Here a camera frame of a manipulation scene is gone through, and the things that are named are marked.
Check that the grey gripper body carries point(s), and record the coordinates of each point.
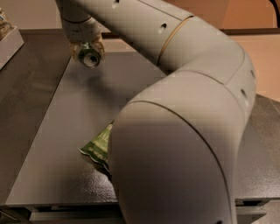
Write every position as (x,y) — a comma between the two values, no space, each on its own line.
(80,31)

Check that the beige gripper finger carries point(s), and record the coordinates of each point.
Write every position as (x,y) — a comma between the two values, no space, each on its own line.
(97,44)
(75,48)

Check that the green soda can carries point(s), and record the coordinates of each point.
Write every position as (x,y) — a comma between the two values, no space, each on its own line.
(88,56)

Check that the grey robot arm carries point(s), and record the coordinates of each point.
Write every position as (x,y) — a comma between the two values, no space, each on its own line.
(172,149)

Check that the white box at left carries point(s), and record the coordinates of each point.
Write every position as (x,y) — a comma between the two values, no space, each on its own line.
(9,46)

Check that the items in white box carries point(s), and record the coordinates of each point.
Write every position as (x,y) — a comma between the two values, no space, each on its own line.
(5,24)

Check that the green Kettle jalapeno chip bag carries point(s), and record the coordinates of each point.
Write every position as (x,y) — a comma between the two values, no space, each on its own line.
(97,148)

